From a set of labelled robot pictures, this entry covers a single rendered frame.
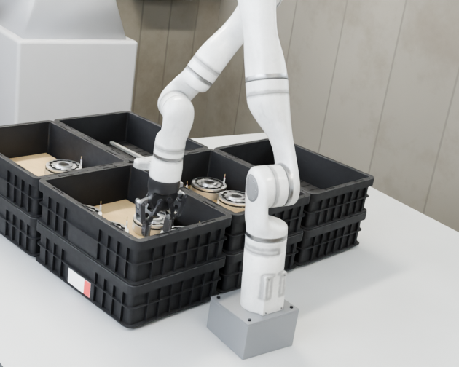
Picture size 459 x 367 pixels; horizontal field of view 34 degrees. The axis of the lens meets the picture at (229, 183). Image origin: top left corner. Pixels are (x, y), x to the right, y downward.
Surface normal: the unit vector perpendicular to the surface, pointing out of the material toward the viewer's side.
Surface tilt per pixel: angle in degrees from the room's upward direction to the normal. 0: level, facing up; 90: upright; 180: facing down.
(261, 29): 75
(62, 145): 90
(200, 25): 90
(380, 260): 0
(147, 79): 90
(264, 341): 90
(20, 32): 80
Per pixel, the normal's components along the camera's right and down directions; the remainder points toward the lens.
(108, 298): -0.70, 0.16
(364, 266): 0.14, -0.93
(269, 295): 0.60, 0.30
